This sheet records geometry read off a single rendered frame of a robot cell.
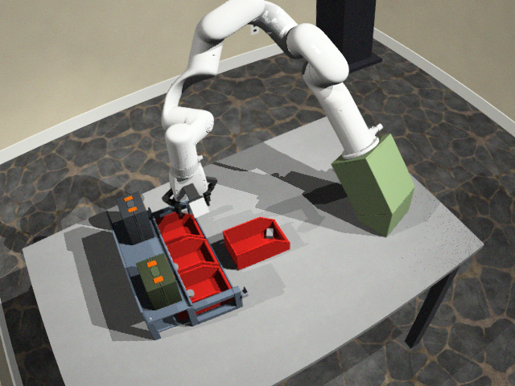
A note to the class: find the olive green case with orange latches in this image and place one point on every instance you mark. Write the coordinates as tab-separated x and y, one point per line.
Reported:
159	281

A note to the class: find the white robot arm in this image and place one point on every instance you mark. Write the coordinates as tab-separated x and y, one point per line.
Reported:
324	66

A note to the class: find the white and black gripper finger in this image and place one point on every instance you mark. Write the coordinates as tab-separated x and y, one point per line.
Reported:
212	183
172	202

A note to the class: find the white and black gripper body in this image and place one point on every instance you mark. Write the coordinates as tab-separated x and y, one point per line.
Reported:
177	183

